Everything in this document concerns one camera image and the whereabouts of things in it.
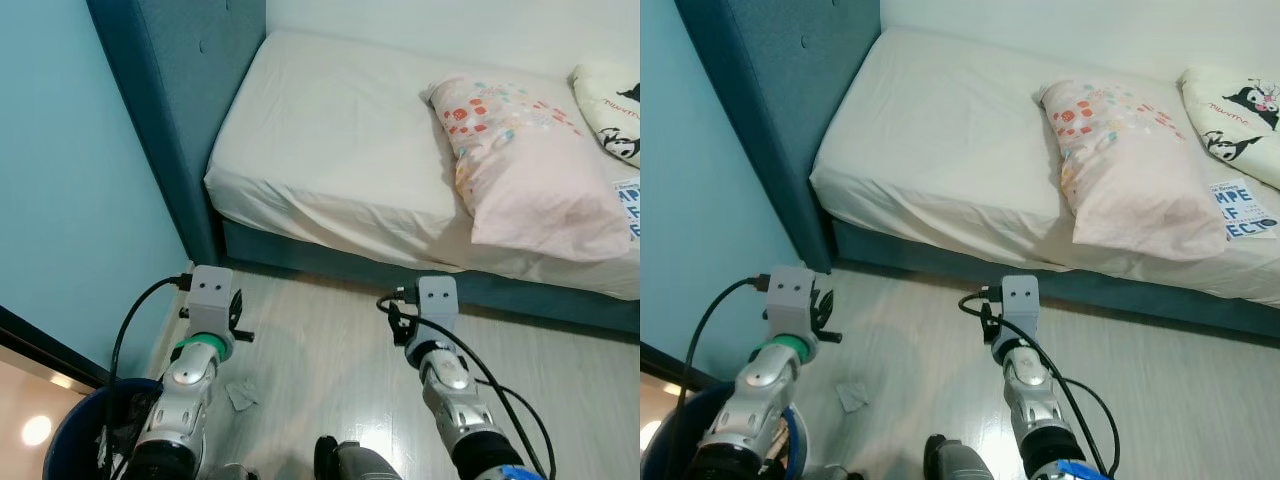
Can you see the pink patterned pillow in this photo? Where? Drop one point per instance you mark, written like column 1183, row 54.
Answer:
column 1130, row 180
column 530, row 180

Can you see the white book with blue letters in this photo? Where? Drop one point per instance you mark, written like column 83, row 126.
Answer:
column 1240, row 212
column 630, row 210

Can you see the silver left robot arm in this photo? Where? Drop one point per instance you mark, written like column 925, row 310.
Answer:
column 760, row 390
column 185, row 390

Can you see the small grey paper scrap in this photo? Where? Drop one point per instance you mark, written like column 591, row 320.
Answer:
column 851, row 397
column 241, row 396

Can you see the grey left robot leg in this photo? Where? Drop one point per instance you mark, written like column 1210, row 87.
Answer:
column 825, row 472
column 230, row 472

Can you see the grey robot leg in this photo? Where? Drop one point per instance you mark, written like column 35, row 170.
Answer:
column 360, row 460
column 825, row 472
column 230, row 472
column 960, row 460

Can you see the grey right robot leg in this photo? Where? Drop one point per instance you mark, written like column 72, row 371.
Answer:
column 360, row 460
column 960, row 460

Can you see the dark baseboard strip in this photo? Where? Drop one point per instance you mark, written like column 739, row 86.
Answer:
column 675, row 365
column 50, row 345

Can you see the black plastic bag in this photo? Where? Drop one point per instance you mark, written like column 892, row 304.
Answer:
column 120, row 435

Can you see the blue tape strip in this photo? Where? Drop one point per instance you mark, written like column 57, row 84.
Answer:
column 520, row 473
column 1075, row 470

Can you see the blue trash bin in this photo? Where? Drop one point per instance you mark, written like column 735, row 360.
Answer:
column 70, row 440
column 665, row 440

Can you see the mattress with cream sheet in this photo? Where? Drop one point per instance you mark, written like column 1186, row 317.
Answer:
column 330, row 130
column 930, row 130

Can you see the cream cartoon print blanket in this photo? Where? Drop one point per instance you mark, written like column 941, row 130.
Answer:
column 610, row 115
column 1240, row 120

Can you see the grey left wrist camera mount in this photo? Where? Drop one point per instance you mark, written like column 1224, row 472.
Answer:
column 210, row 295
column 790, row 295

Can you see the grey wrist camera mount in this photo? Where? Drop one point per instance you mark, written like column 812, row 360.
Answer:
column 438, row 300
column 1020, row 300
column 790, row 295
column 210, row 295

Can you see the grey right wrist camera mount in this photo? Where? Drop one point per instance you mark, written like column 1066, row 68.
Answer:
column 1020, row 300
column 438, row 300

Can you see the teal bed frame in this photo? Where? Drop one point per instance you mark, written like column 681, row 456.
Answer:
column 300, row 256
column 900, row 256

